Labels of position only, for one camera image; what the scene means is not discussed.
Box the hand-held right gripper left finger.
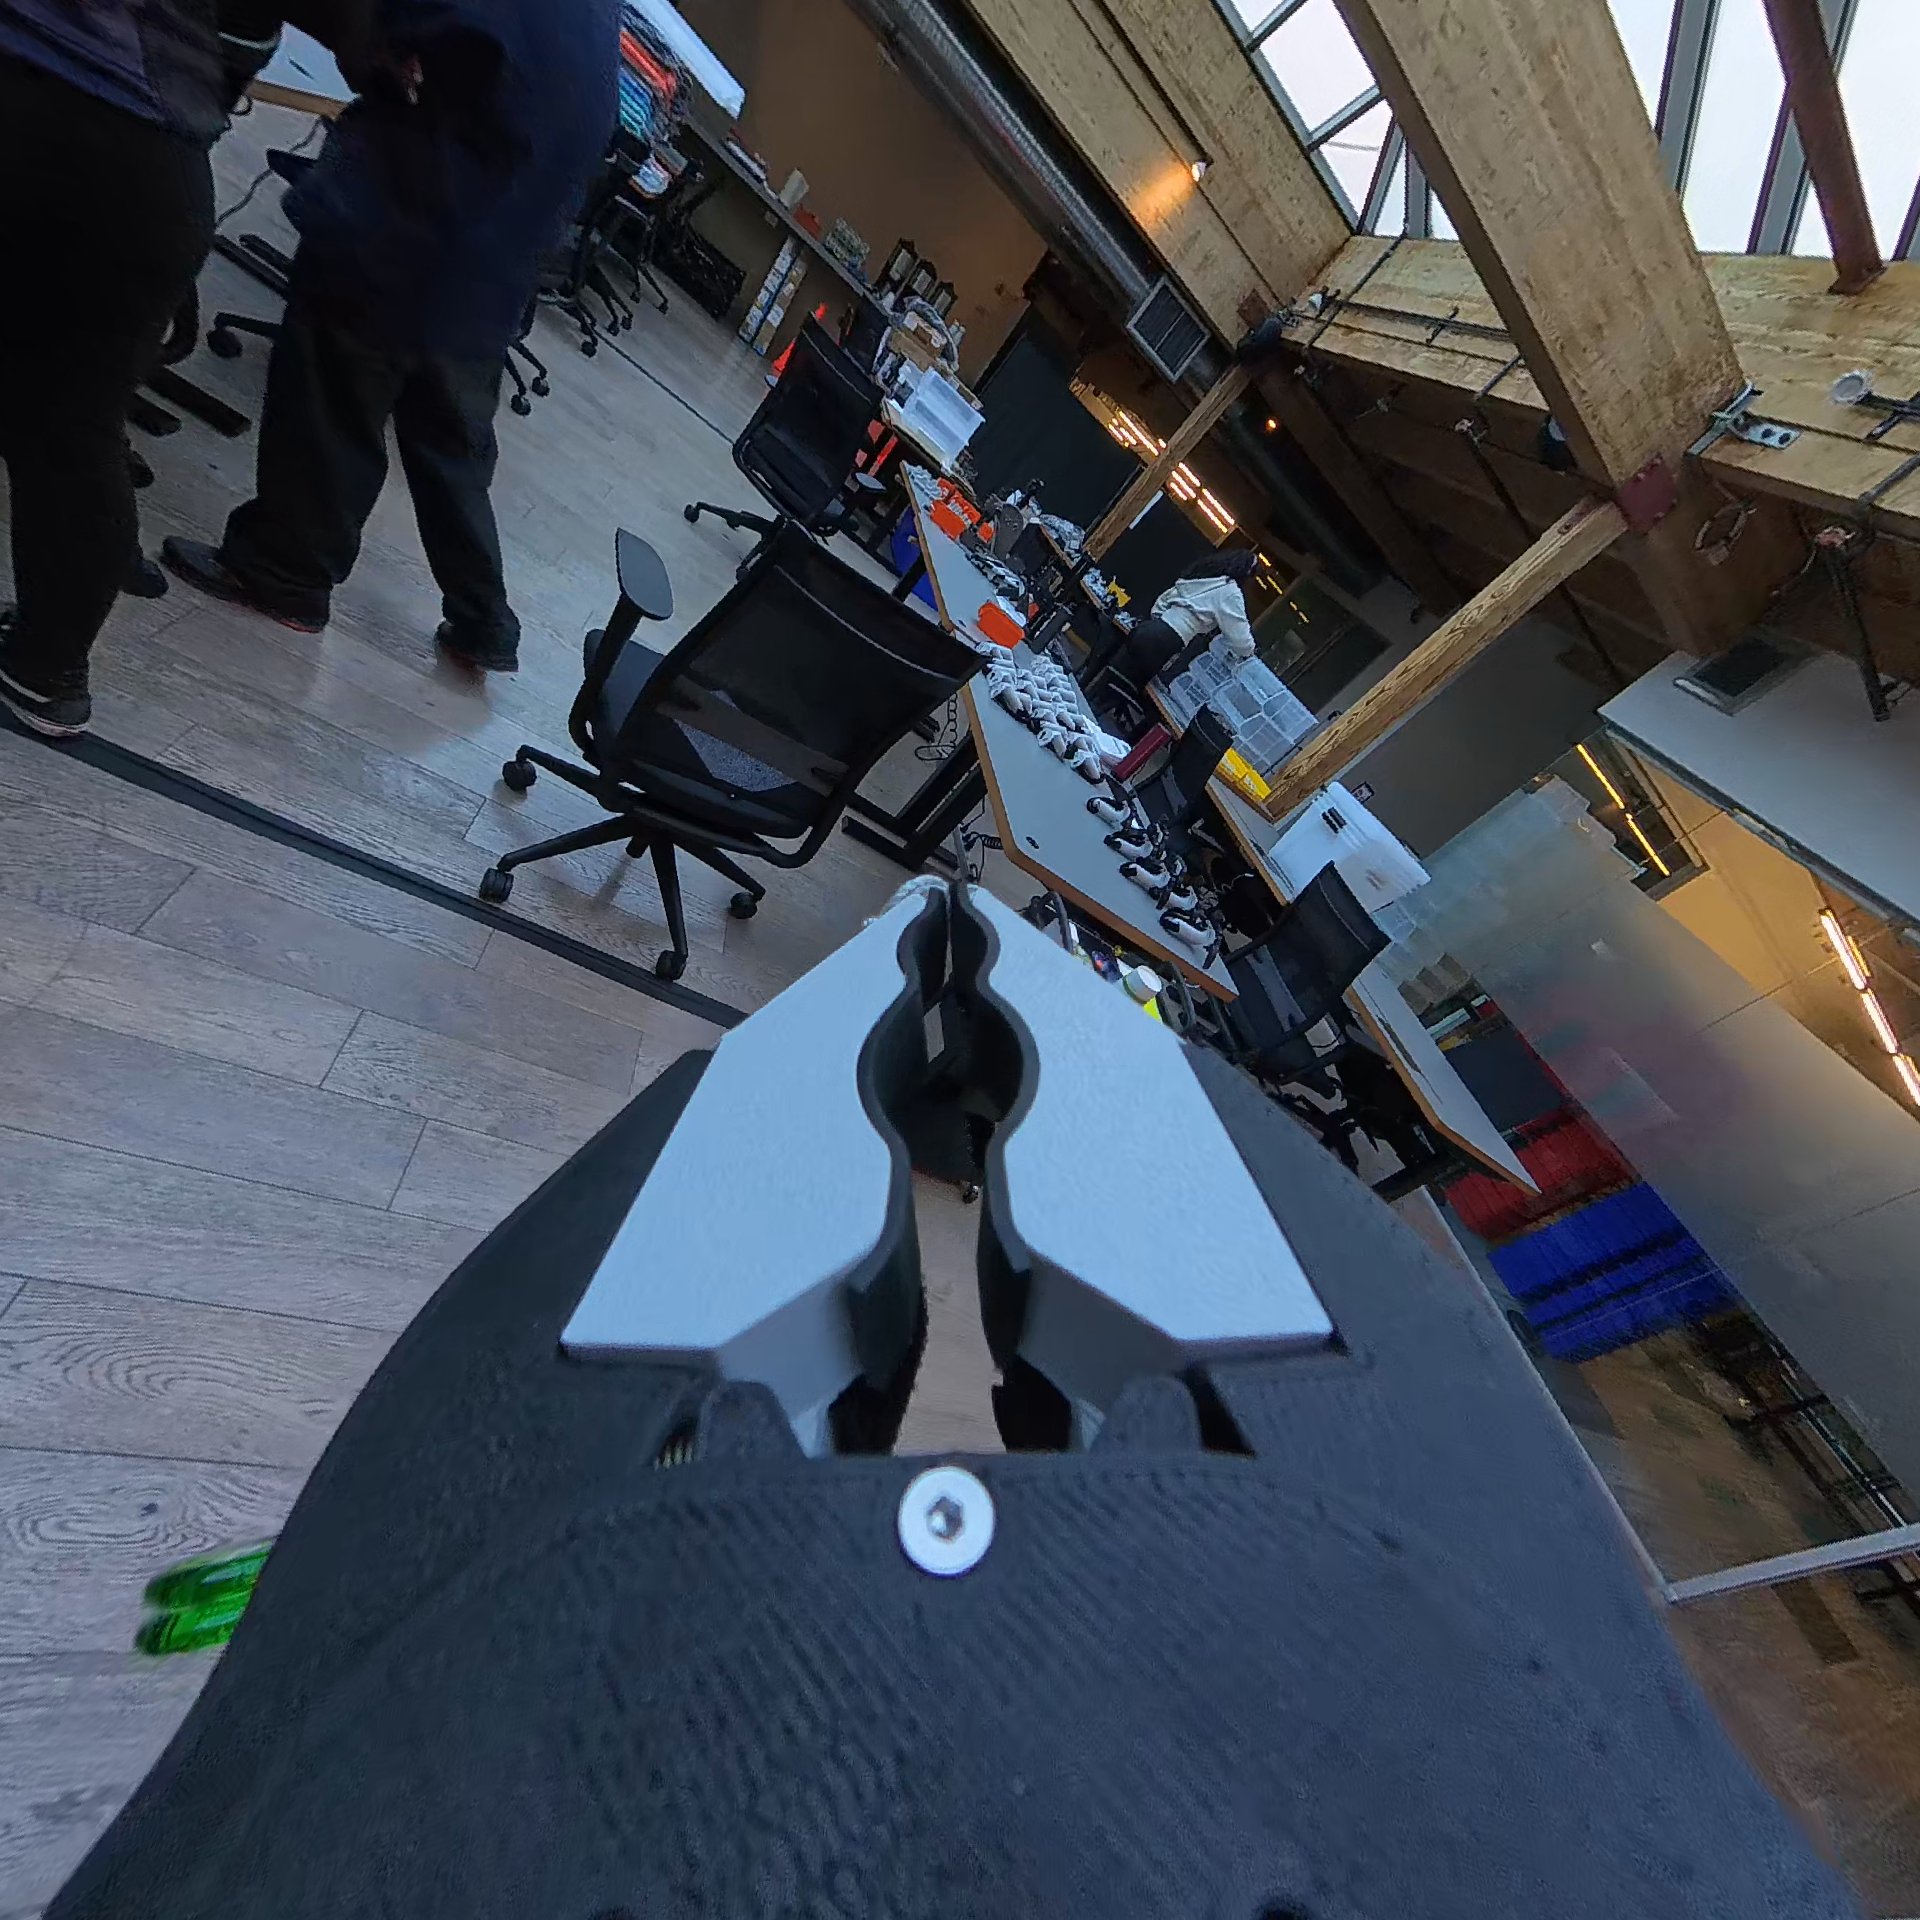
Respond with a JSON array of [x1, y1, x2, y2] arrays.
[[561, 884, 954, 1459]]

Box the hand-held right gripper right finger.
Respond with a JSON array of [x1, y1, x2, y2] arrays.
[[949, 884, 1337, 1453]]

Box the green yoyo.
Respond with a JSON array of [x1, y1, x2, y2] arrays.
[[136, 1545, 275, 1656]]

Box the stack of red crates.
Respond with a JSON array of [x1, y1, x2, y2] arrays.
[[1441, 1101, 1629, 1239]]

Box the long white work table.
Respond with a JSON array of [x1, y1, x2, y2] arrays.
[[901, 463, 1242, 1004]]

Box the row of hand-held grippers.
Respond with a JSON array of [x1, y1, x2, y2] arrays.
[[984, 661, 1226, 963]]

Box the clear plastic storage boxes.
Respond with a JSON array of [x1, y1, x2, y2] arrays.
[[1168, 641, 1321, 781]]

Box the stack of blue crates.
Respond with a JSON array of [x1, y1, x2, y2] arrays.
[[1488, 1182, 1742, 1364]]

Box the black mesh office chair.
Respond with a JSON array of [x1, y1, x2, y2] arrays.
[[685, 316, 899, 577], [481, 528, 990, 982]]

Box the frosted glass partition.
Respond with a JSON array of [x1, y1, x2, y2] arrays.
[[1402, 780, 1920, 1560]]

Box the wooden ceiling beam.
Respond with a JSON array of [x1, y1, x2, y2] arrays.
[[1334, 0, 1745, 493]]

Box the black floor cable cover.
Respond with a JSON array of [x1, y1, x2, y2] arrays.
[[0, 703, 749, 1030]]

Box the wooden support post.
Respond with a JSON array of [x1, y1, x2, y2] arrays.
[[1265, 497, 1629, 817]]

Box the wall air vent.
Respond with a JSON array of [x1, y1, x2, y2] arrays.
[[1125, 276, 1212, 384]]

